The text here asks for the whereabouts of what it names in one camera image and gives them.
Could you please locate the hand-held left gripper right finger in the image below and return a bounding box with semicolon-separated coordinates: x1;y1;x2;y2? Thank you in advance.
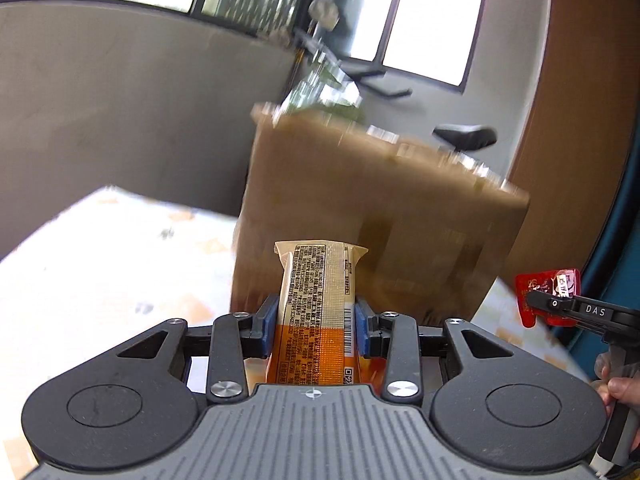
352;299;516;405

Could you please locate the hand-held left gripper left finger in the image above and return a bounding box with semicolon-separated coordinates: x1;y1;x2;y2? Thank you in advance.
117;294;281;405

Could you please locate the black exercise bike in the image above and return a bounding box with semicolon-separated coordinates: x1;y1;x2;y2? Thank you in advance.
287;25;499;154

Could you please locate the person's right hand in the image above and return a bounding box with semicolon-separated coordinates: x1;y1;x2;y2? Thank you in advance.
594;352;640;419

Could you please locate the red snack packet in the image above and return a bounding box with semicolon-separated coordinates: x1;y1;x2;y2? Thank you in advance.
515;268;582;329

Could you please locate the taped brown cardboard box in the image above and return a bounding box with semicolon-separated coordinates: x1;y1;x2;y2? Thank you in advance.
230;102;531;327

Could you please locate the brown wooden panel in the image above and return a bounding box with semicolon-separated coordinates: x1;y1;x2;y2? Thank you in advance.
507;0;640;347

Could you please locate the orange and beige snack packet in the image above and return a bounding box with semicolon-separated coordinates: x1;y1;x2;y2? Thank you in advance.
265;240;389;392

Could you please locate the grey hanging cloth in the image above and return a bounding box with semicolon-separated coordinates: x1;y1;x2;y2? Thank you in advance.
332;0;409;59

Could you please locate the beige cloth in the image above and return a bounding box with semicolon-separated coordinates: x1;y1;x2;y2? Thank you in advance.
262;27;297;47

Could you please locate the clear green snack bag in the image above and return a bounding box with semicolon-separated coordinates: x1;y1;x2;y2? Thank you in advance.
281;62;367;122

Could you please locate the checked floral bed sheet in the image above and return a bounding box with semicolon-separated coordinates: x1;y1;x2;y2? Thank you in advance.
0;186;592;480

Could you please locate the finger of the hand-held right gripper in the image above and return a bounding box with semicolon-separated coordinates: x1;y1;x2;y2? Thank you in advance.
525;290;612;333

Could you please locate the white cap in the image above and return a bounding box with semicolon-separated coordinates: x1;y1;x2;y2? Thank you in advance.
308;0;341;31

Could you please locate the dark teal panel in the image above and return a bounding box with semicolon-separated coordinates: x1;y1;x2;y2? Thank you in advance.
569;147;640;386

